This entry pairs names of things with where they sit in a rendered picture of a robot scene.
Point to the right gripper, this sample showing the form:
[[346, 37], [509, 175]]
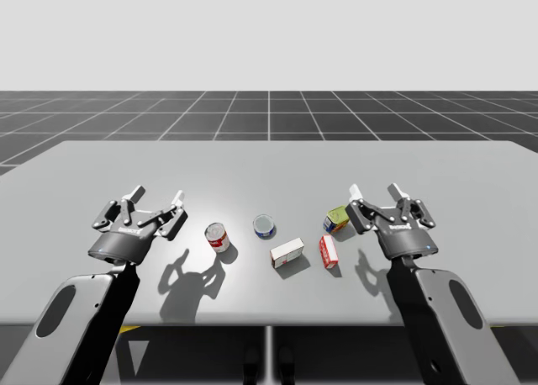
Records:
[[405, 240]]

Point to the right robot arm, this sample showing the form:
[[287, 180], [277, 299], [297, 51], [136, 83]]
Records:
[[441, 318]]

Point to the blue flat can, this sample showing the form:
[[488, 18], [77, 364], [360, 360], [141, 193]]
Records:
[[264, 226]]

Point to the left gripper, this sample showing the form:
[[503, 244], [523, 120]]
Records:
[[122, 242]]

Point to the green and blue rectangular can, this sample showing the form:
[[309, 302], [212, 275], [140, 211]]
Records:
[[336, 219]]

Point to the red and white can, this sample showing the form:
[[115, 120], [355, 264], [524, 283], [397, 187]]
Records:
[[217, 238]]

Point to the red and white carton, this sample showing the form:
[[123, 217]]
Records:
[[286, 253]]

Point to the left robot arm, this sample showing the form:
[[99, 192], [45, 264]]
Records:
[[84, 318]]

